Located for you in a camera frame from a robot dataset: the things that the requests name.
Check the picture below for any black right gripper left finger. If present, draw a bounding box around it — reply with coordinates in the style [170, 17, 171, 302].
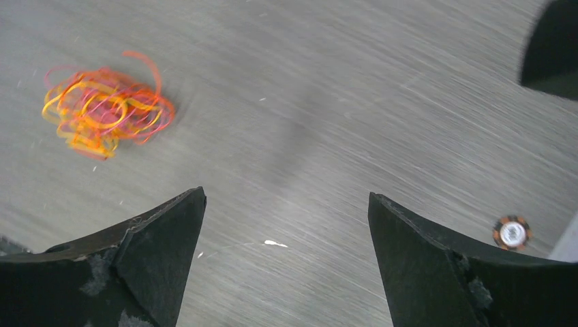
[1, 187, 207, 326]

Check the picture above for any black wedge stand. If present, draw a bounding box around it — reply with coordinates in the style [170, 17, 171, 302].
[519, 0, 577, 101]

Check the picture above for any pink red cable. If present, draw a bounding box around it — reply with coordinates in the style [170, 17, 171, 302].
[44, 65, 172, 141]

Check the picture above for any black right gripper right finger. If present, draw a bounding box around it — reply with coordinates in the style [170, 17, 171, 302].
[368, 193, 577, 326]

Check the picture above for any orange cable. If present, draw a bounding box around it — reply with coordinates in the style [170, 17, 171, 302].
[67, 50, 176, 159]

